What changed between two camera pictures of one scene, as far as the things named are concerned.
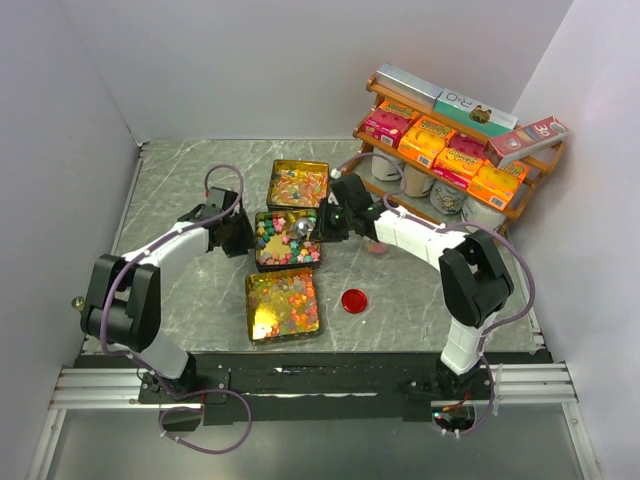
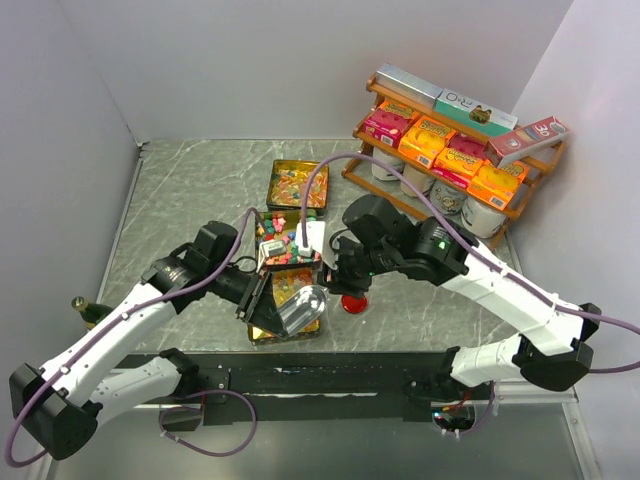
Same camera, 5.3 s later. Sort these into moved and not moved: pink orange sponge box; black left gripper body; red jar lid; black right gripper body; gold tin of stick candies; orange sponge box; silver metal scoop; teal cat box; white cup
Moved: black right gripper body; black left gripper body; silver metal scoop
Not moved: gold tin of stick candies; white cup; red jar lid; orange sponge box; teal cat box; pink orange sponge box
